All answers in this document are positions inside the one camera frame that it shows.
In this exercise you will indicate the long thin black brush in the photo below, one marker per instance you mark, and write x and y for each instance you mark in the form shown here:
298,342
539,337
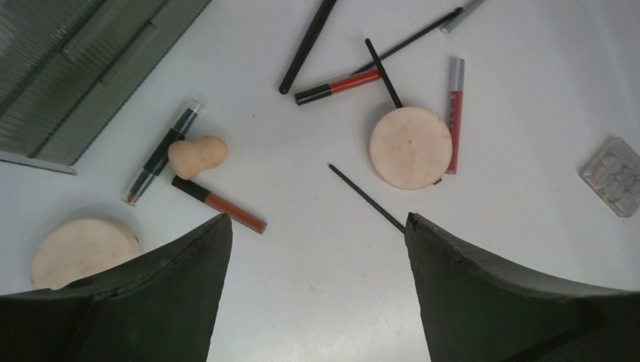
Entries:
420,33

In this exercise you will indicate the grey square sponge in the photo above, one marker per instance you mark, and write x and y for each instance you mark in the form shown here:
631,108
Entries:
613,174

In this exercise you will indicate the beige puff on base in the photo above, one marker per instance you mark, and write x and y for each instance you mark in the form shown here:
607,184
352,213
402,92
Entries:
79,249

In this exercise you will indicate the orange lip gloss tube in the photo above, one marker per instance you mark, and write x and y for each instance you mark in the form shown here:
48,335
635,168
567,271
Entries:
220,204

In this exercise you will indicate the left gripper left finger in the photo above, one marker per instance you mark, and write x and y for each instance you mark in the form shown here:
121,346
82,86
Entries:
161,306

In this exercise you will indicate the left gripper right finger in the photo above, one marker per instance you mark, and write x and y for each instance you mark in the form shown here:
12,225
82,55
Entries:
478,306

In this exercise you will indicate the black brow brush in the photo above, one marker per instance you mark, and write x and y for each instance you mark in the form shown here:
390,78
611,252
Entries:
383,212

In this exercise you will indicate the beige blender sponge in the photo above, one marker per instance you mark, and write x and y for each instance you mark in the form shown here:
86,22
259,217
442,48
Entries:
190,158

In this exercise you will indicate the black powder brush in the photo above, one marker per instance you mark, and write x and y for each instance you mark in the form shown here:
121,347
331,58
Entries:
307,42

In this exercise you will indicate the grey mascara wand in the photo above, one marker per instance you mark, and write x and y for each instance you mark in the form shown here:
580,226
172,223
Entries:
452,24

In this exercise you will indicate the clear acrylic organizer box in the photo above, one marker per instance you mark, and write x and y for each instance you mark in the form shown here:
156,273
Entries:
67,67

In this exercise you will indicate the round beige powder puff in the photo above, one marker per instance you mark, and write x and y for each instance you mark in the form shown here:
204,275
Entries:
410,148

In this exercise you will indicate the dark eyeliner pen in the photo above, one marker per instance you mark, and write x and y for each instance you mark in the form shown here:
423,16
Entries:
158,159

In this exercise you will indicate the red black lip pencil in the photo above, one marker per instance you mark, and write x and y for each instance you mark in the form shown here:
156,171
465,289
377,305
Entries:
329,89

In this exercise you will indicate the red lip gloss tube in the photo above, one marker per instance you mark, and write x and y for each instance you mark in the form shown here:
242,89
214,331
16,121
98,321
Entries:
455,109

